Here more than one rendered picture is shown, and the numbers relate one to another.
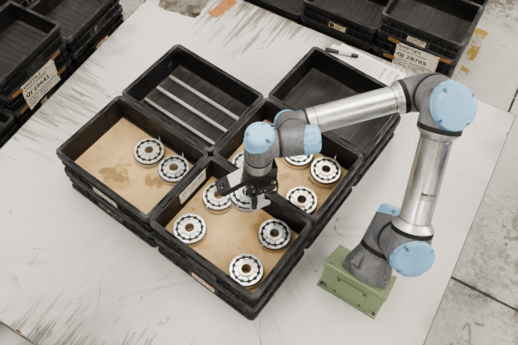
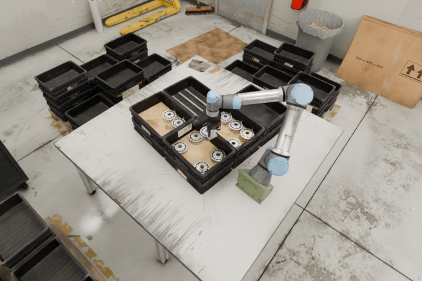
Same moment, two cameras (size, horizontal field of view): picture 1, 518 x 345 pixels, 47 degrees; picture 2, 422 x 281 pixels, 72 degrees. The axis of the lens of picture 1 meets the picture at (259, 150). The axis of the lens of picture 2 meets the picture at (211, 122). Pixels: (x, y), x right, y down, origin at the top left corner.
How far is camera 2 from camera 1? 47 cm
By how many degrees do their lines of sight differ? 13
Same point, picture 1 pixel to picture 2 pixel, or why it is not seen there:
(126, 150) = (159, 114)
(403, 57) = not seen: hidden behind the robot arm
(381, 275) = (264, 178)
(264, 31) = (232, 81)
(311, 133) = (237, 98)
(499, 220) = (336, 189)
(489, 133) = (330, 135)
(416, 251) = (280, 162)
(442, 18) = (316, 91)
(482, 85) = not seen: hidden behind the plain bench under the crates
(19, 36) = (126, 74)
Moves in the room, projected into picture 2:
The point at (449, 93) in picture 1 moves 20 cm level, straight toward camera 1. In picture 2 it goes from (300, 87) to (282, 106)
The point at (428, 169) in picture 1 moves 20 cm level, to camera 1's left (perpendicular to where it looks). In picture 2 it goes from (289, 123) to (253, 116)
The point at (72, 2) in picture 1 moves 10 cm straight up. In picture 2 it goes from (152, 66) to (151, 59)
